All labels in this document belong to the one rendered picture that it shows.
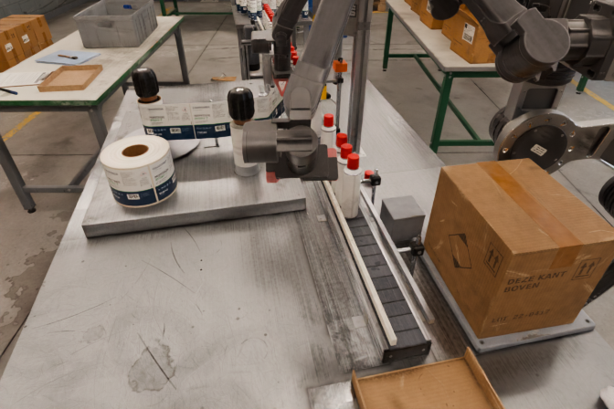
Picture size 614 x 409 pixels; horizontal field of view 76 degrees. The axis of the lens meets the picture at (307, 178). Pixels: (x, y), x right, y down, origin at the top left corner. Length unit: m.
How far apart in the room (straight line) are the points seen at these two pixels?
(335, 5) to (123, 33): 2.59
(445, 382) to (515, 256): 0.31
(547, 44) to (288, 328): 0.77
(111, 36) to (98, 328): 2.46
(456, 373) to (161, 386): 0.62
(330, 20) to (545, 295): 0.70
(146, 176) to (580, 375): 1.18
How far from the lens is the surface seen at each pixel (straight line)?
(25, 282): 2.63
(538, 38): 0.78
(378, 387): 0.93
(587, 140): 1.23
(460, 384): 0.97
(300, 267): 1.11
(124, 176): 1.27
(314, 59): 0.70
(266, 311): 1.03
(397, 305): 0.99
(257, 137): 0.66
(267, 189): 1.30
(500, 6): 0.81
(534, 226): 0.92
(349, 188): 1.12
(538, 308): 1.03
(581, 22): 0.87
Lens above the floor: 1.65
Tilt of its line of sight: 35 degrees down
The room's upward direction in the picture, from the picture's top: straight up
